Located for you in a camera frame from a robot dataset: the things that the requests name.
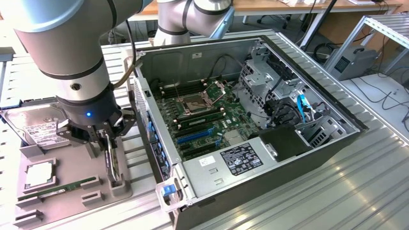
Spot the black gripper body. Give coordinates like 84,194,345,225
56,88,125,142

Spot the graphics card with metal bracket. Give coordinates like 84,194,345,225
101,130,125,187

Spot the grey parts rack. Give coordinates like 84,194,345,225
12,124,133,228

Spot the silver hard disk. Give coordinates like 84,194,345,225
0,103,71,150

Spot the silver CPU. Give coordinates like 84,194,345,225
26,162,53,186

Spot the CPU socket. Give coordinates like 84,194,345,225
179,94,212,115

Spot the RAM stick with white label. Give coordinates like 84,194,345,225
177,111,227,129

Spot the blue expansion slot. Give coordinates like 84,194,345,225
176,126,216,144

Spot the green RAM stick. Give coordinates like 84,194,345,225
18,176,96,201

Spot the hard drive in blue caddy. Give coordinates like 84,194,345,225
0,97,61,111

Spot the metal socket cover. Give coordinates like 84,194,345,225
200,80,229,106

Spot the grey power supply unit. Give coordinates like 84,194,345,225
181,141,279,199

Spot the silver chipset heat sink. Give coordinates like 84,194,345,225
223,131,247,144

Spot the green motherboard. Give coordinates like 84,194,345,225
156,80,261,161

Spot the metal disk bay cage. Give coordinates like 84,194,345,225
237,40,308,127

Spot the wooden desk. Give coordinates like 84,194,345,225
235,0,404,17
127,0,160,22

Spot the black plastic shroud box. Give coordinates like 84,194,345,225
259,126,315,162

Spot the open black PC case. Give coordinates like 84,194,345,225
123,34,371,230

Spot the black office chair base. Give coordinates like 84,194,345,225
257,13,292,30

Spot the blue case handle latch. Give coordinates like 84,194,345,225
160,185,176,197

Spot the black looped wire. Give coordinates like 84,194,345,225
205,54,245,81

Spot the black wire bundle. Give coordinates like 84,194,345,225
265,99,303,127

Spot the blue wire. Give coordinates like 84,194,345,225
297,94,311,124

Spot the grey device with handle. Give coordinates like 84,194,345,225
332,45,380,81

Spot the black floor cable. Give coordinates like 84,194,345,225
349,73,409,113

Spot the aluminium frame rack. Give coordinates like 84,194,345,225
323,13,409,75

